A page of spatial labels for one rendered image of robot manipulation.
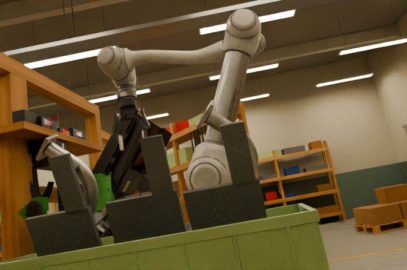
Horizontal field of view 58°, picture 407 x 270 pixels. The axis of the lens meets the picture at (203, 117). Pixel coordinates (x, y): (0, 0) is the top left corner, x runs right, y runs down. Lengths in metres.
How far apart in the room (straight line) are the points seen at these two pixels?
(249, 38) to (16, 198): 1.34
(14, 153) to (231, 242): 1.58
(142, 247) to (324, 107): 11.13
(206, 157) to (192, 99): 10.20
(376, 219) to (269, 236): 6.98
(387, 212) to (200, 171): 6.58
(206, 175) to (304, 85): 10.55
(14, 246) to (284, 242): 1.58
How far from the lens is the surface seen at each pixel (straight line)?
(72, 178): 0.79
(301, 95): 11.63
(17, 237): 2.02
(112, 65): 1.51
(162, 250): 0.65
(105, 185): 2.08
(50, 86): 2.51
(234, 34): 1.43
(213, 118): 0.70
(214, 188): 0.71
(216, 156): 1.31
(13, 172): 2.04
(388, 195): 8.18
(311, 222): 0.61
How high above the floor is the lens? 0.99
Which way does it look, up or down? 14 degrees up
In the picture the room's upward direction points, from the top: 10 degrees counter-clockwise
